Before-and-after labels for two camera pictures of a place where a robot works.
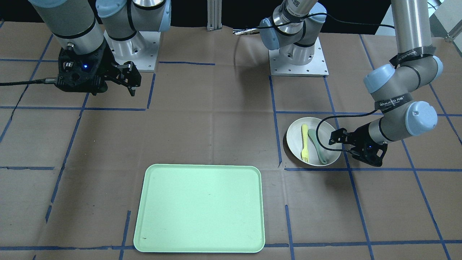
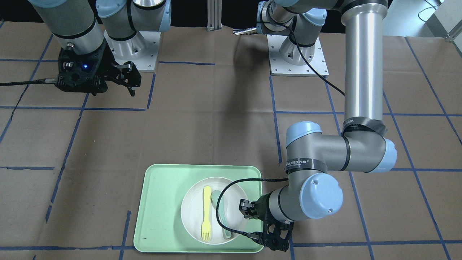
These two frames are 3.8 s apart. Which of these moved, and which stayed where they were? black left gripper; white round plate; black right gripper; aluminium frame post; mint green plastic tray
Moved: black left gripper; white round plate
Stayed: aluminium frame post; mint green plastic tray; black right gripper
